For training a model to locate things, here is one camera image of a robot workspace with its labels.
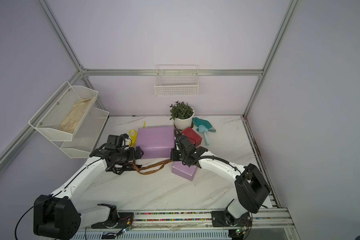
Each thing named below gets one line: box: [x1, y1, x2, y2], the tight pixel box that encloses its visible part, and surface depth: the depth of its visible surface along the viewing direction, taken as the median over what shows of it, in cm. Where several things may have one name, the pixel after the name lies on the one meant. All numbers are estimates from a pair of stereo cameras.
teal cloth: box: [192, 117, 216, 133], surface depth 117 cm
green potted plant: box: [169, 100, 194, 121], surface depth 102 cm
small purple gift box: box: [171, 161, 198, 181], surface depth 85 cm
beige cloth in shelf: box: [58, 96, 95, 134], surface depth 81 cm
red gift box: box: [175, 128, 209, 154], surface depth 65 cm
